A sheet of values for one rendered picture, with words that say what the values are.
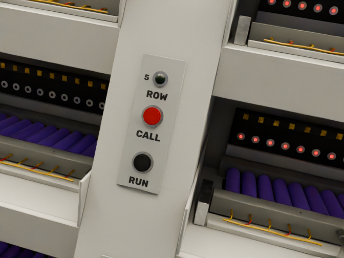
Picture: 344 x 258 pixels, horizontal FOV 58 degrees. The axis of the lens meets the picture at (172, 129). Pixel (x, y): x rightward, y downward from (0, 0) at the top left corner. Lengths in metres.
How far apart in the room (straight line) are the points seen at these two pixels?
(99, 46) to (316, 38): 0.22
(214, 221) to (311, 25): 0.30
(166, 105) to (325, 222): 0.21
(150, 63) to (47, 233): 0.19
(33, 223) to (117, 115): 0.14
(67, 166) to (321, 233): 0.29
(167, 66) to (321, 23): 0.26
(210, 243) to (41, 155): 0.22
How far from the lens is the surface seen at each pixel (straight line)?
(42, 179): 0.38
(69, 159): 0.39
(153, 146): 0.28
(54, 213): 0.34
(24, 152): 0.42
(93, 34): 0.31
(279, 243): 0.35
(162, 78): 0.28
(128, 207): 0.30
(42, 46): 0.34
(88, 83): 0.48
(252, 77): 0.29
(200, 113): 0.28
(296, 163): 0.46
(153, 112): 0.28
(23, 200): 0.36
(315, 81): 0.30
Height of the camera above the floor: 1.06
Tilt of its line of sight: 3 degrees down
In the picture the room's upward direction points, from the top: 12 degrees clockwise
